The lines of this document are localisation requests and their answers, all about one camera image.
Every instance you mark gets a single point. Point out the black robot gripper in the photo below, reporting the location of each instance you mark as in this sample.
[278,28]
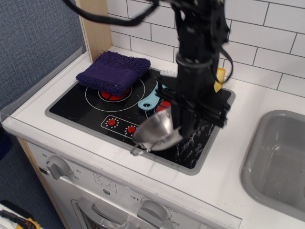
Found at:
[193,97]

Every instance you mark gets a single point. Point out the stainless steel bowl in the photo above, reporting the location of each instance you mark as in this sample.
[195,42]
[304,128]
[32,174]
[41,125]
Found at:
[157,133]

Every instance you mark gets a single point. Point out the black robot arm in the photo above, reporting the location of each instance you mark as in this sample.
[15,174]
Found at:
[202,30]

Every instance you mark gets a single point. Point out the black toy cooktop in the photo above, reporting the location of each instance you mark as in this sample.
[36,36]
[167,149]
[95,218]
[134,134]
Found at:
[114,119]

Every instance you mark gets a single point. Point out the light blue dish brush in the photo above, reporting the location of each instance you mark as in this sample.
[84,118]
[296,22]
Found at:
[149,102]

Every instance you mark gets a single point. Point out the yellow cheese wedge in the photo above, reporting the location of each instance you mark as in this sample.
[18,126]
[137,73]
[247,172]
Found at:
[220,74]

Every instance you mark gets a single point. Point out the purple folded cloth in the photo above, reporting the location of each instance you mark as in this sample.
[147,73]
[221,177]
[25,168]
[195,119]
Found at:
[113,73]

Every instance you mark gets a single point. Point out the grey sink basin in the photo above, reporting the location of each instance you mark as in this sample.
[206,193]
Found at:
[273,173]

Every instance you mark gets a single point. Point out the grey right oven knob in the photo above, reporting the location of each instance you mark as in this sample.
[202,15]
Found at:
[152,213]

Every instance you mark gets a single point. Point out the grey oven knob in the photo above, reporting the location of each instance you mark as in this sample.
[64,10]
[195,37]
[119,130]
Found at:
[152,213]
[57,167]

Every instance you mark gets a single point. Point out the white toy oven front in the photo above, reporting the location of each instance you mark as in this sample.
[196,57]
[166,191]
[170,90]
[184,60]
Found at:
[88,200]

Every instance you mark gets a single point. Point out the grey left oven knob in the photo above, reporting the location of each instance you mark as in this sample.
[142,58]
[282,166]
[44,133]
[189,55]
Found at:
[57,167]

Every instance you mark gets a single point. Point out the yellow black object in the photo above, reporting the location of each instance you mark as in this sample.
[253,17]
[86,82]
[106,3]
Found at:
[21,222]

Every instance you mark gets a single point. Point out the wooden side post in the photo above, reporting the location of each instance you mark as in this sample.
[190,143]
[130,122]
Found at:
[97,36]

